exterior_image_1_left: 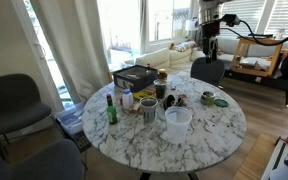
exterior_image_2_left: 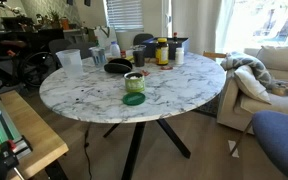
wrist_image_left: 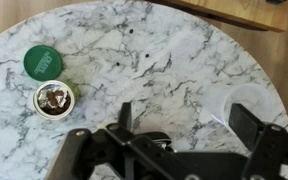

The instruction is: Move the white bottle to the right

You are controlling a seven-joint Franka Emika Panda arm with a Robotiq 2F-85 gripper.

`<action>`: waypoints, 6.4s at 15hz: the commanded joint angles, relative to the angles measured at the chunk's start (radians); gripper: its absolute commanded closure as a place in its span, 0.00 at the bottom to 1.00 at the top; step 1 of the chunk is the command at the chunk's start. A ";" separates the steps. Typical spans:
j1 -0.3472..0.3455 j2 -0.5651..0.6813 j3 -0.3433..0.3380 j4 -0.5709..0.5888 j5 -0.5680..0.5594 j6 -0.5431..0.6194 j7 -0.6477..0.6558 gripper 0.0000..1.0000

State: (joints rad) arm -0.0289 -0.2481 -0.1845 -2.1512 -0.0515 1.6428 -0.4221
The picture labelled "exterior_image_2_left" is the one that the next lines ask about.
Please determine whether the white tote bag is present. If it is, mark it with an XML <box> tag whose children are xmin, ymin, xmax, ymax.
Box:
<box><xmin>93</xmin><ymin>25</ymin><xmax>119</xmax><ymax>50</ymax></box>

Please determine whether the beige curtain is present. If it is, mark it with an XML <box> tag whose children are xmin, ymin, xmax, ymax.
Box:
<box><xmin>170</xmin><ymin>0</ymin><xmax>224</xmax><ymax>56</ymax></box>

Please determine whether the navy blue box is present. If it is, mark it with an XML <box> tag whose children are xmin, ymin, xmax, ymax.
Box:
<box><xmin>141</xmin><ymin>36</ymin><xmax>190</xmax><ymax>61</ymax></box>

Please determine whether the silver green metal rail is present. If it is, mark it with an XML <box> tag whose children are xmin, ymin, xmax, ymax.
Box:
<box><xmin>0</xmin><ymin>92</ymin><xmax>34</xmax><ymax>167</ymax></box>

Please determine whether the black glasses case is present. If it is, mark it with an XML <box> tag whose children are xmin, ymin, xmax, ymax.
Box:
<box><xmin>103</xmin><ymin>58</ymin><xmax>134</xmax><ymax>75</ymax></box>

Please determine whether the small white pill bottle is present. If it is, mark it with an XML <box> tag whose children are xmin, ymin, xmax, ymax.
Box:
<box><xmin>174</xmin><ymin>47</ymin><xmax>185</xmax><ymax>66</ymax></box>

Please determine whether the potted green plant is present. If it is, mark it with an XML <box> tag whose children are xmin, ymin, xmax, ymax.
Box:
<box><xmin>47</xmin><ymin>9</ymin><xmax>62</xmax><ymax>30</ymax></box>

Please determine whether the white bottle blue cap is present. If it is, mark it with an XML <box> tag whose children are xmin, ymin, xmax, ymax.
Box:
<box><xmin>109</xmin><ymin>40</ymin><xmax>122</xmax><ymax>58</ymax></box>

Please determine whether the clear plastic container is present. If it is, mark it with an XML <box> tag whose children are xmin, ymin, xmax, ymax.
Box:
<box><xmin>55</xmin><ymin>48</ymin><xmax>84</xmax><ymax>77</ymax></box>

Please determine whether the black red clamp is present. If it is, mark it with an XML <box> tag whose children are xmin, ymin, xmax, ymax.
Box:
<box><xmin>0</xmin><ymin>139</ymin><xmax>27</xmax><ymax>180</ymax></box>

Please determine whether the thin black floor cable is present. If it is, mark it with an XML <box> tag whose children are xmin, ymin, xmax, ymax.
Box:
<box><xmin>83</xmin><ymin>122</ymin><xmax>94</xmax><ymax>180</ymax></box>

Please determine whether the blue upholstered chair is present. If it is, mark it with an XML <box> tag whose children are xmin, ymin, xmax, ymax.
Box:
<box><xmin>229</xmin><ymin>110</ymin><xmax>288</xmax><ymax>180</ymax></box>

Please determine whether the black bicycle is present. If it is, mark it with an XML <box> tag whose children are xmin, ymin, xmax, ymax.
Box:
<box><xmin>0</xmin><ymin>38</ymin><xmax>58</xmax><ymax>89</ymax></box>

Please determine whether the orange vase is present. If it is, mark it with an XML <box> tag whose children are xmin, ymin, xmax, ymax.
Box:
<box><xmin>60</xmin><ymin>16</ymin><xmax>70</xmax><ymax>31</ymax></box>

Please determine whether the white paper scrap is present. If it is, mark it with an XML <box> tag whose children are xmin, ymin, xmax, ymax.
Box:
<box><xmin>227</xmin><ymin>139</ymin><xmax>241</xmax><ymax>159</ymax></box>

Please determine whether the narrow white window blind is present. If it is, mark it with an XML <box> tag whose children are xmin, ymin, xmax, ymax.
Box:
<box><xmin>105</xmin><ymin>0</ymin><xmax>145</xmax><ymax>33</ymax></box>

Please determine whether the green round lid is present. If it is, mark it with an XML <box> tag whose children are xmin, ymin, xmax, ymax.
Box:
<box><xmin>122</xmin><ymin>92</ymin><xmax>147</xmax><ymax>107</ymax></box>

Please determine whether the black table base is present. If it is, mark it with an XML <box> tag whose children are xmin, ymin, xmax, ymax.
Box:
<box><xmin>102</xmin><ymin>118</ymin><xmax>192</xmax><ymax>180</ymax></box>

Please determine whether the grey white patterned blanket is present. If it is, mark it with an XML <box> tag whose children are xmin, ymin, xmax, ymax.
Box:
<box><xmin>220</xmin><ymin>51</ymin><xmax>278</xmax><ymax>90</ymax></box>

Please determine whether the dark patterned rug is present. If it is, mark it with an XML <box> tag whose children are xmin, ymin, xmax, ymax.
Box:
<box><xmin>193</xmin><ymin>93</ymin><xmax>222</xmax><ymax>118</ymax></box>

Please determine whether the white pillow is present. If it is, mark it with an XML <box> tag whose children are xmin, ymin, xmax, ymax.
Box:
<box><xmin>233</xmin><ymin>64</ymin><xmax>272</xmax><ymax>105</ymax></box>

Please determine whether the grey upholstered chair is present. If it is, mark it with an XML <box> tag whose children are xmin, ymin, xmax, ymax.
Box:
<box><xmin>132</xmin><ymin>32</ymin><xmax>155</xmax><ymax>47</ymax></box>
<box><xmin>48</xmin><ymin>38</ymin><xmax>74</xmax><ymax>64</ymax></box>
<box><xmin>66</xmin><ymin>41</ymin><xmax>99</xmax><ymax>60</ymax></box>

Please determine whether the glass jar with green contents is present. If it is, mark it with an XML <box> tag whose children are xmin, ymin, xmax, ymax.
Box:
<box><xmin>123</xmin><ymin>71</ymin><xmax>146</xmax><ymax>94</ymax></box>

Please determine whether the wooden chair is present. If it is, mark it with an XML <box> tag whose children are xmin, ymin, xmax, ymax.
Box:
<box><xmin>202</xmin><ymin>50</ymin><xmax>228</xmax><ymax>62</ymax></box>

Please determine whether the dark filled plastic cup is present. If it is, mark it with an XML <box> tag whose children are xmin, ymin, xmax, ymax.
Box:
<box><xmin>131</xmin><ymin>44</ymin><xmax>147</xmax><ymax>68</ymax></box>

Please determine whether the amber bottle yellow lid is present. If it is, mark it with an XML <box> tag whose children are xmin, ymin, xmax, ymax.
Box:
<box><xmin>154</xmin><ymin>37</ymin><xmax>170</xmax><ymax>66</ymax></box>

